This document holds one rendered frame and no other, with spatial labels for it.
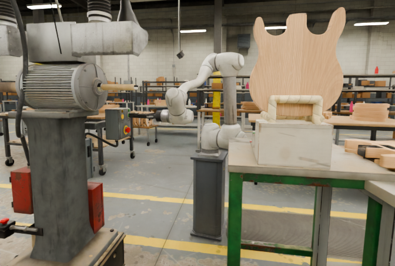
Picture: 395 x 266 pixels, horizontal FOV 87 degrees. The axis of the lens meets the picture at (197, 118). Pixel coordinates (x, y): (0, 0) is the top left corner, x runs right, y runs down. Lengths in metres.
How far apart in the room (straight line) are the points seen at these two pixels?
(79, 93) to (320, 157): 1.10
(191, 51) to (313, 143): 11.79
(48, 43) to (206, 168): 1.33
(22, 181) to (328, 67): 1.59
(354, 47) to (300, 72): 12.85
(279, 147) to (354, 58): 12.89
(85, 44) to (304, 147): 1.03
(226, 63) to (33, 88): 1.17
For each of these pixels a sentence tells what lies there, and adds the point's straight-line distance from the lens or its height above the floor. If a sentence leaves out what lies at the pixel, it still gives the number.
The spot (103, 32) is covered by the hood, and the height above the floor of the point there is 1.49.
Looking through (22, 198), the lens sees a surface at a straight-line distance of 1.56.
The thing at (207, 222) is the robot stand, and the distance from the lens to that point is 1.98.
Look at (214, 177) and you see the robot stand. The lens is 1.79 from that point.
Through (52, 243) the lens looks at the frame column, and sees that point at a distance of 1.56.
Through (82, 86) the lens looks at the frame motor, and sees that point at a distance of 1.17.
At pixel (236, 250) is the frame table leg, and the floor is 0.55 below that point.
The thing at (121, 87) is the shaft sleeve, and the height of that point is 1.25.
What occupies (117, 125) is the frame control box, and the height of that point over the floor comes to 1.01.
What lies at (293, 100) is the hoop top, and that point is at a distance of 0.89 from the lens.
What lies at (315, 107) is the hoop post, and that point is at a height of 1.17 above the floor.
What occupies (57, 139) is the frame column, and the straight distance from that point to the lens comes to 1.31.
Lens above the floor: 1.21
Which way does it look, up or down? 6 degrees down
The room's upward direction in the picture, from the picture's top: straight up
